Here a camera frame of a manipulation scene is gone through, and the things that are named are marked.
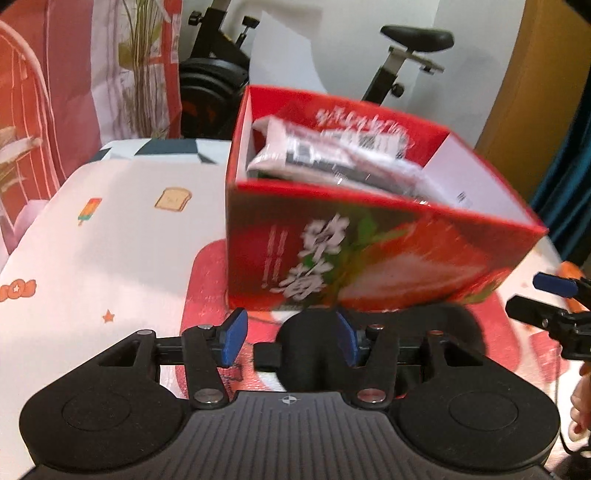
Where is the black eye mask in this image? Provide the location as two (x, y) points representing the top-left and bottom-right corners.
(253, 303), (486, 392)

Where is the clear plastic packaged item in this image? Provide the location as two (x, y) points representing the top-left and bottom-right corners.
(245, 116), (454, 206)

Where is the person's hand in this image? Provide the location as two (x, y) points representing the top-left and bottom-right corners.
(569, 376), (591, 438)

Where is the orange plate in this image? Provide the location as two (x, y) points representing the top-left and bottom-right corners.
(558, 261), (590, 304)

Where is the dark blue curtain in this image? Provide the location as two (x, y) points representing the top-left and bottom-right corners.
(531, 90), (590, 266)

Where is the patterned white tablecloth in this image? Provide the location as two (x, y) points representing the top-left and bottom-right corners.
(0, 138), (583, 480)

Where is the red strawberry cardboard box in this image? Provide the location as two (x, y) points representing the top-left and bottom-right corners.
(225, 86), (546, 311)

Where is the black exercise bike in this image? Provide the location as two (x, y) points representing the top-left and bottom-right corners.
(179, 1), (455, 140)

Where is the white paper sheet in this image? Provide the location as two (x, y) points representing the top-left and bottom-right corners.
(249, 12), (327, 94)

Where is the red pink patterned curtain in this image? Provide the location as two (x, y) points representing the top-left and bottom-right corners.
(1, 1), (182, 256)

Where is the wooden door frame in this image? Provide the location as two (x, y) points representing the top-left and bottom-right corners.
(476, 1), (590, 201)

